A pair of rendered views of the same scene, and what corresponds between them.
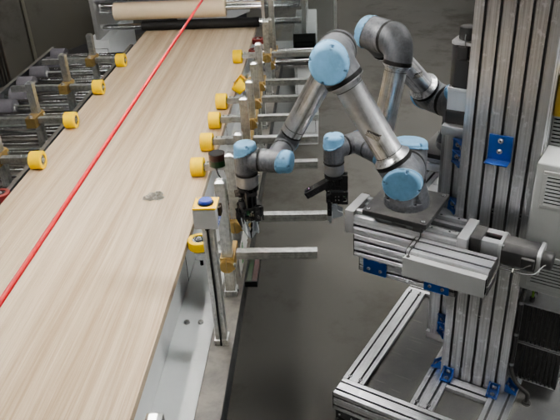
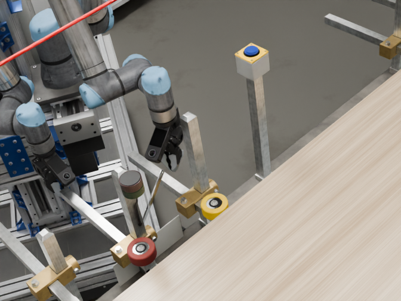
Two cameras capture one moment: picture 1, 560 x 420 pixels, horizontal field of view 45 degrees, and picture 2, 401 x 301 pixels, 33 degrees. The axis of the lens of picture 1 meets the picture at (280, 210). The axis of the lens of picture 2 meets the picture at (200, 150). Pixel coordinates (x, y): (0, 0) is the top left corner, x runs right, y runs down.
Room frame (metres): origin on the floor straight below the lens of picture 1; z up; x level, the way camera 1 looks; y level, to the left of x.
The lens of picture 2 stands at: (2.88, 1.32, 2.37)
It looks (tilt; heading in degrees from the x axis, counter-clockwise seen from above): 43 degrees down; 230
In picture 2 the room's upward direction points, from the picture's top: 11 degrees counter-clockwise
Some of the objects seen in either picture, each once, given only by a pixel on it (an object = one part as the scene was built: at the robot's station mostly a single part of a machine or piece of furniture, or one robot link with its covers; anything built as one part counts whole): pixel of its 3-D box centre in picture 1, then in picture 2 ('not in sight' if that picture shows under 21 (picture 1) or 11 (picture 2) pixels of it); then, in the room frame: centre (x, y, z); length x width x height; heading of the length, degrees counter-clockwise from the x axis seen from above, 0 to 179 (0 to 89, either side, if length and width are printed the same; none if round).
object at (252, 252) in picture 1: (256, 253); (173, 186); (1.98, 0.09, 0.84); 0.44 x 0.03 x 0.04; 85
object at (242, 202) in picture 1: (249, 202); (168, 129); (1.95, 0.10, 1.06); 0.09 x 0.08 x 0.12; 15
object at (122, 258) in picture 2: (236, 219); (135, 245); (2.22, 0.17, 0.84); 0.14 x 0.06 x 0.05; 175
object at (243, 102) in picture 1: (247, 148); not in sight; (2.69, 0.13, 0.92); 0.04 x 0.04 x 0.48; 85
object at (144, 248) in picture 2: not in sight; (144, 259); (2.24, 0.24, 0.85); 0.08 x 0.08 x 0.11
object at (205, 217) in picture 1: (207, 213); (252, 63); (1.69, 0.21, 1.18); 0.07 x 0.07 x 0.08; 85
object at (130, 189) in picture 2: (216, 155); (130, 181); (2.20, 0.22, 1.13); 0.06 x 0.06 x 0.02
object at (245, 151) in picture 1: (246, 158); (157, 88); (1.96, 0.10, 1.22); 0.09 x 0.08 x 0.11; 73
